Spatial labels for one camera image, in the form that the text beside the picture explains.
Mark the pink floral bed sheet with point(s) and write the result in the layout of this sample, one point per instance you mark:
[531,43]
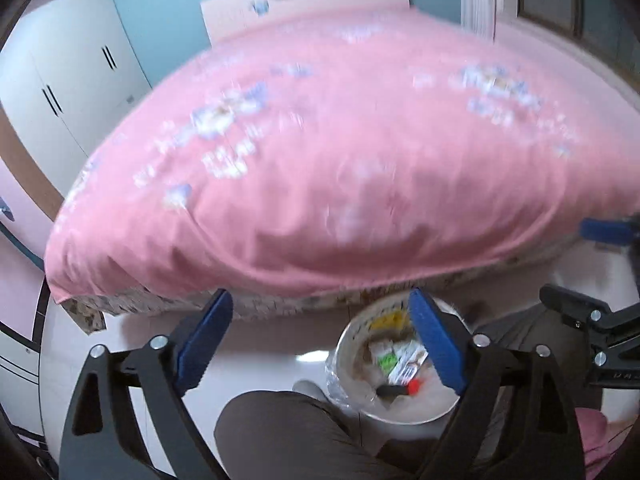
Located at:
[339,153]

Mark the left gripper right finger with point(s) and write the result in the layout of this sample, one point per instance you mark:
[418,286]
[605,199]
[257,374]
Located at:
[514,418]

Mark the white wardrobe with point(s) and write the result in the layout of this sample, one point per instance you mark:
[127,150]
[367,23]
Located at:
[68,77]

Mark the white round trash bin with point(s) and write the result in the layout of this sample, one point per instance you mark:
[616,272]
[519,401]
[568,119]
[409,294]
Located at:
[381,370]

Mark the white blue milk carton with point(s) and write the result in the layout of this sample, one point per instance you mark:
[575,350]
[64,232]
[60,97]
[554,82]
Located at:
[410,357]

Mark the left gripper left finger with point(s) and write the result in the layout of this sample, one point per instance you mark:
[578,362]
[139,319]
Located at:
[101,437]

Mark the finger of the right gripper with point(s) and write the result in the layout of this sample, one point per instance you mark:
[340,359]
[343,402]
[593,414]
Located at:
[610,232]
[606,330]

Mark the person's grey trouser leg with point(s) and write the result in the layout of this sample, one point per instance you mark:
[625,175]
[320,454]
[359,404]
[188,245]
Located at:
[287,435]

